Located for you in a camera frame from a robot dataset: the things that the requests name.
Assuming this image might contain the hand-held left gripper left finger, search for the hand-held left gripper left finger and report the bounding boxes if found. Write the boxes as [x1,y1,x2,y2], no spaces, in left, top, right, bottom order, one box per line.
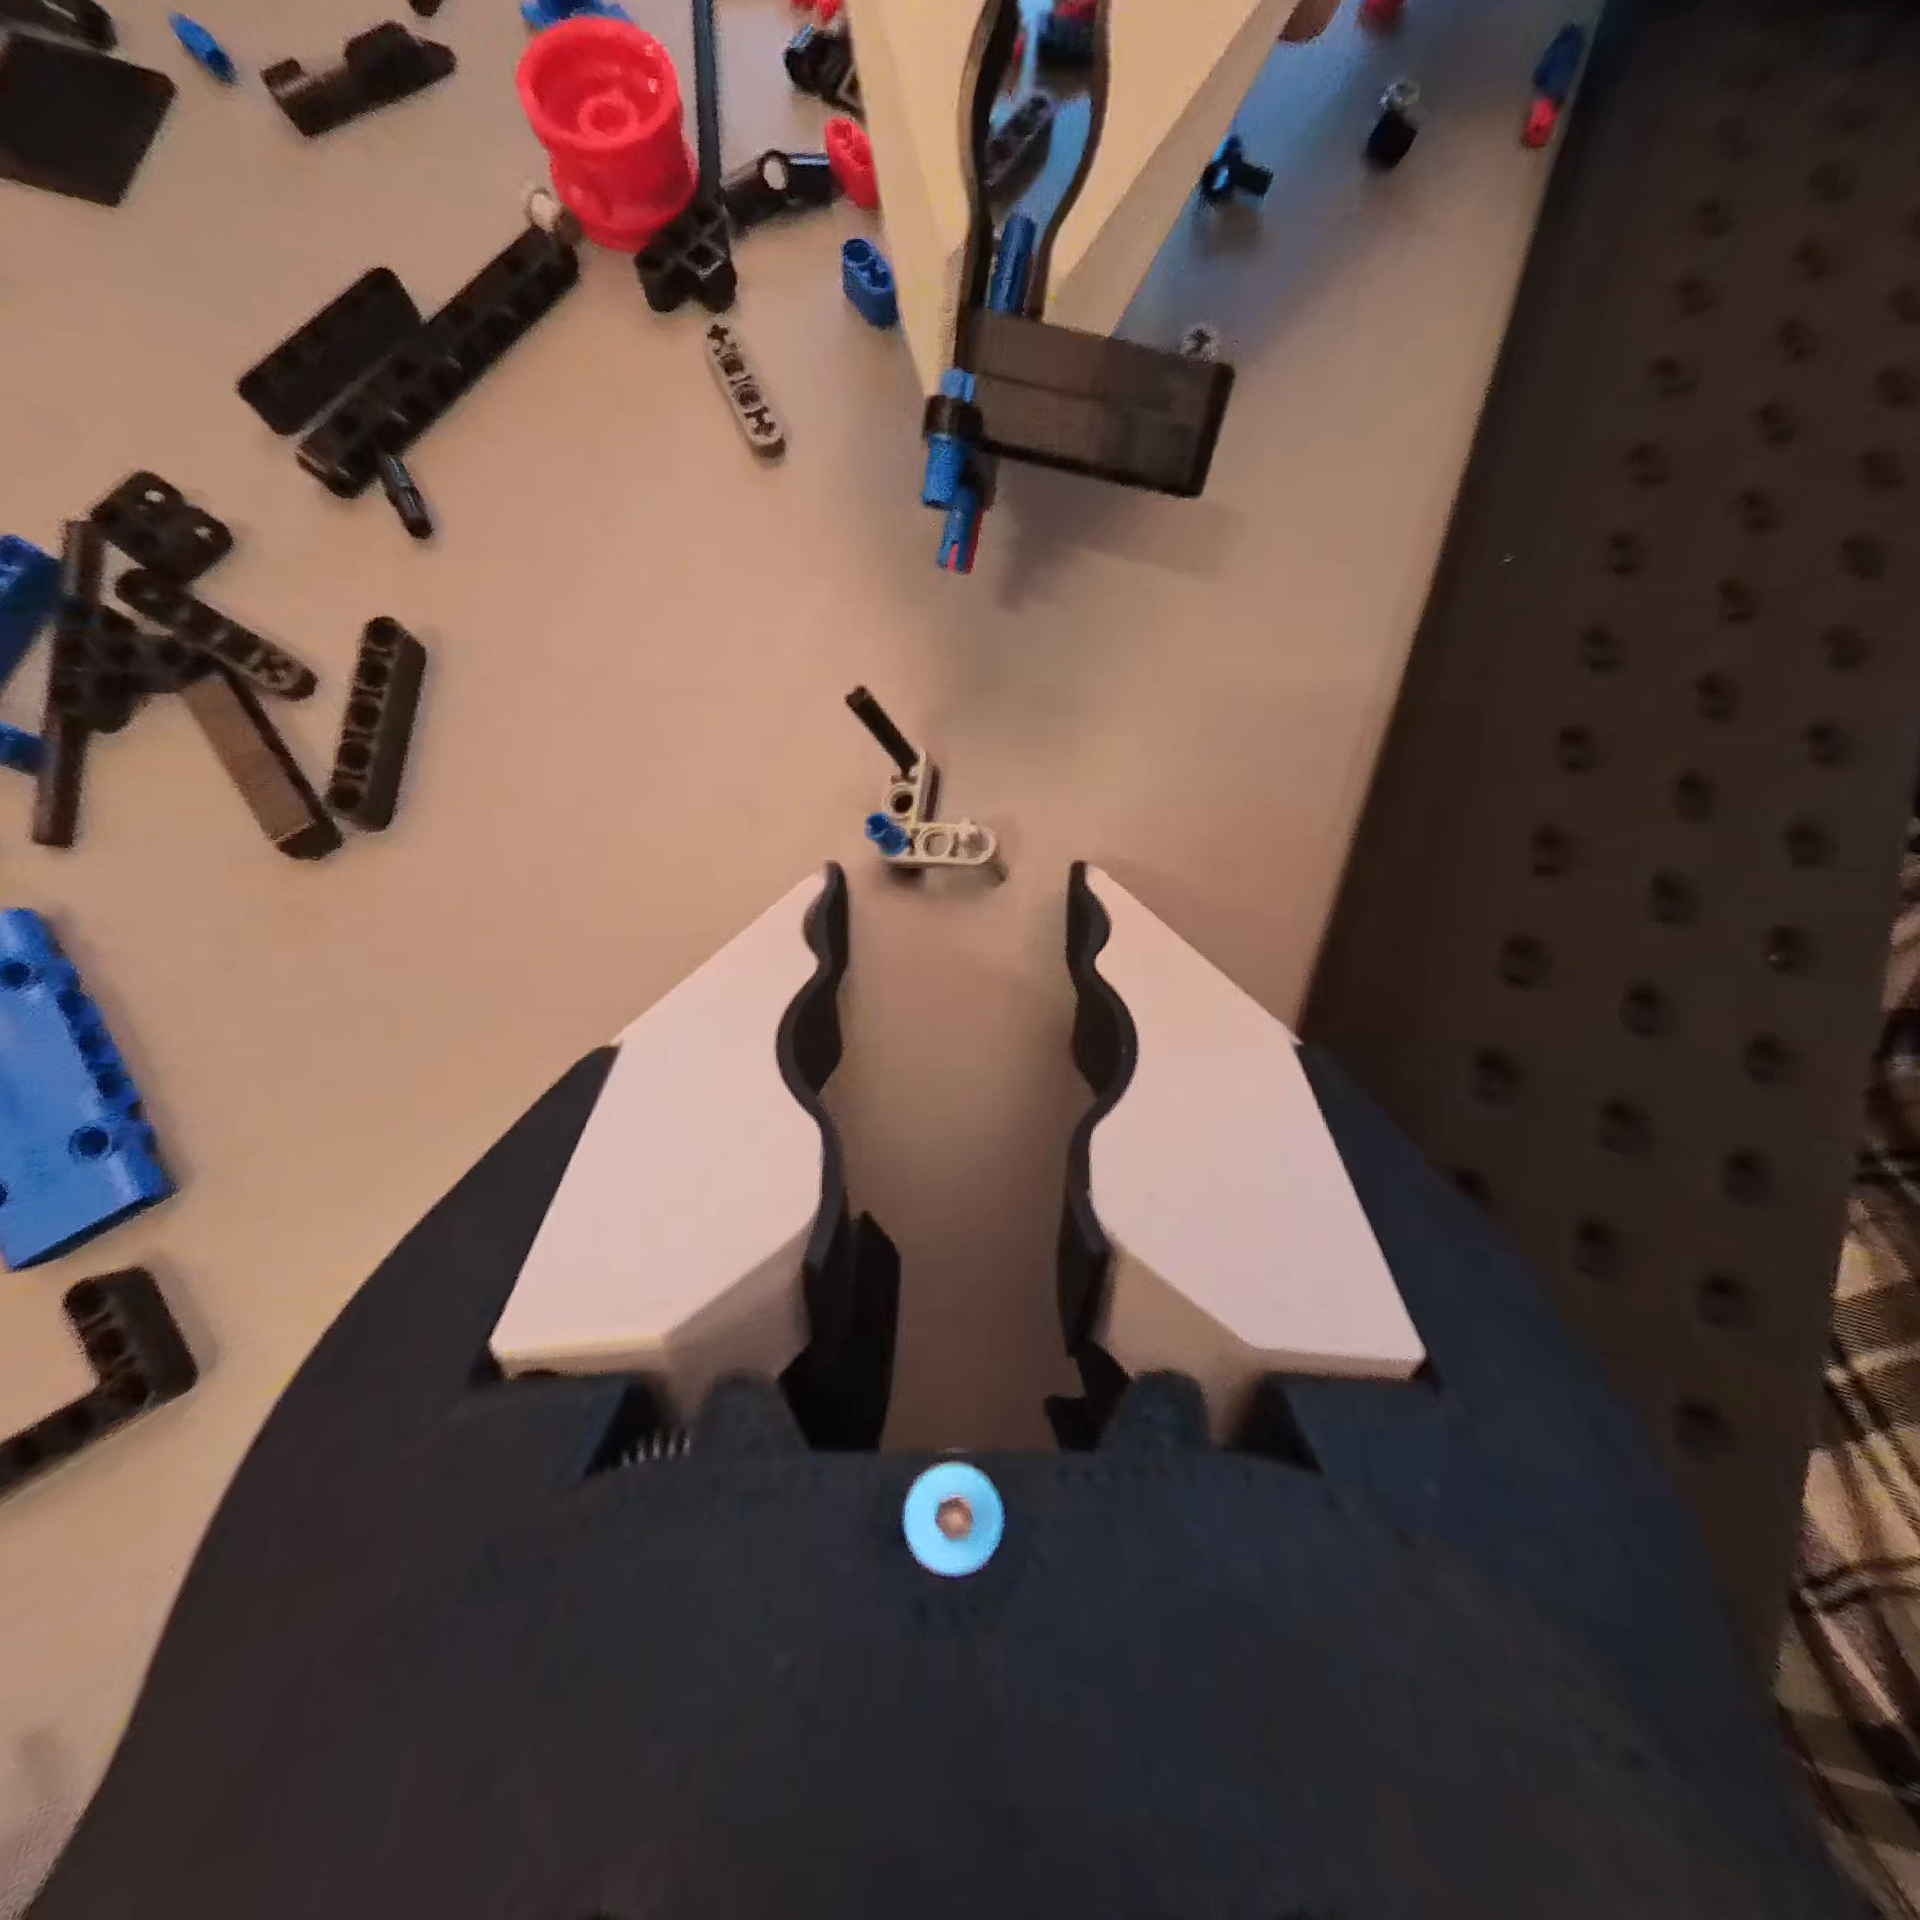
[488,862,904,1450]

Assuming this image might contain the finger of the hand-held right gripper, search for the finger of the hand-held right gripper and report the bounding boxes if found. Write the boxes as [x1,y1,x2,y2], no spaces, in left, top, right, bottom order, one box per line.
[843,0,1008,396]
[1048,0,1303,343]

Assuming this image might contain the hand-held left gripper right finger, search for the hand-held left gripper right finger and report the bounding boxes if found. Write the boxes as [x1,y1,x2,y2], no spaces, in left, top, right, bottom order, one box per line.
[1045,858,1432,1448]

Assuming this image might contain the black blue toy brick assembly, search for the black blue toy brick assembly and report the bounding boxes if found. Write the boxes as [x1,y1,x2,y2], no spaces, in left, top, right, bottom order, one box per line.
[920,210,1240,575]

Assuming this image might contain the grey liftarm with pins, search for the grey liftarm with pins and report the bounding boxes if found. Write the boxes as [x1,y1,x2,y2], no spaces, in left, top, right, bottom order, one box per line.
[843,686,1007,884]

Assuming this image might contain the grey desk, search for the grey desk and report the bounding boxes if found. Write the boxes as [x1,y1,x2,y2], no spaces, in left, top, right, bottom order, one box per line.
[0,0,1607,1846]

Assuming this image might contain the pile of small toy pins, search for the pile of small toy pins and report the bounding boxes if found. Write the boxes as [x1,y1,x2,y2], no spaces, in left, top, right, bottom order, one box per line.
[780,0,1113,192]

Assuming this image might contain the black connector with pin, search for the black connector with pin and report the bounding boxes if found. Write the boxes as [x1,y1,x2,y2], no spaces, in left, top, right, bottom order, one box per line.
[719,149,842,231]

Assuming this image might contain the long black toy axle rod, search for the long black toy axle rod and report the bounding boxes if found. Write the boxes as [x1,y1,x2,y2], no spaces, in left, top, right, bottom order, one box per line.
[689,0,728,198]

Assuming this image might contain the black triangular toy connector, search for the black triangular toy connector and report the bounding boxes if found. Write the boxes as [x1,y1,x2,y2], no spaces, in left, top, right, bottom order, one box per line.
[633,201,740,316]

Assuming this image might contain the grey thin toy liftarm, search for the grey thin toy liftarm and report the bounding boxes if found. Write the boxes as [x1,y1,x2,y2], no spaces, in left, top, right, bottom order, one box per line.
[704,320,792,461]

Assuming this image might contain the large red toy wheel hub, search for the large red toy wheel hub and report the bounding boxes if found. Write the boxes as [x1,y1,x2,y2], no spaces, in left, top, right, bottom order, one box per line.
[513,15,701,256]

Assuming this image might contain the red blue toy pin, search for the red blue toy pin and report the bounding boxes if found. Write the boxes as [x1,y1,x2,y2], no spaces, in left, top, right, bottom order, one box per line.
[1521,21,1591,149]

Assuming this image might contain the long black toy beam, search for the long black toy beam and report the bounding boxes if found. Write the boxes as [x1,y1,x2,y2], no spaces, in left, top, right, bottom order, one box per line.
[296,223,585,500]

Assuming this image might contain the black toy panel piece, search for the black toy panel piece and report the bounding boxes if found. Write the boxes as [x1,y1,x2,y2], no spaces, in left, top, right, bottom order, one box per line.
[261,21,463,141]

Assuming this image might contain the black dimpled panel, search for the black dimpled panel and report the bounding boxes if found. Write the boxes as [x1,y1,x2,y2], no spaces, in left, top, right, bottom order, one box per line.
[1296,0,1920,1652]

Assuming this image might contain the blue studded toy beam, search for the blue studded toy beam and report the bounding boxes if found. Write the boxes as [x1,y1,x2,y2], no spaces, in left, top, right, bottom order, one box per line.
[0,904,180,1276]

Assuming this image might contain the short black toy beam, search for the short black toy beam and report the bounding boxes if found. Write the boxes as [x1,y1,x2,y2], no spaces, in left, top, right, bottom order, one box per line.
[236,265,433,438]

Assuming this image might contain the person's plaid shirt torso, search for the person's plaid shirt torso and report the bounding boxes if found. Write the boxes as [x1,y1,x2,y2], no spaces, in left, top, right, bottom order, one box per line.
[1777,839,1920,1920]

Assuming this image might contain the black joined toy beams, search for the black joined toy beams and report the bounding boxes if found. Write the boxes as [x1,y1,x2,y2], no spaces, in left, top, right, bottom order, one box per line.
[27,470,321,849]

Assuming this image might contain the large black flat toy tile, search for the large black flat toy tile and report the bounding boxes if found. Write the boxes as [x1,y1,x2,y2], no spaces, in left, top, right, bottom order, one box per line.
[0,26,180,210]

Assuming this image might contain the blue angled toy beam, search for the blue angled toy beam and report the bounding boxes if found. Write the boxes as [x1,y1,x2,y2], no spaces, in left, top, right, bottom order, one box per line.
[0,535,65,777]

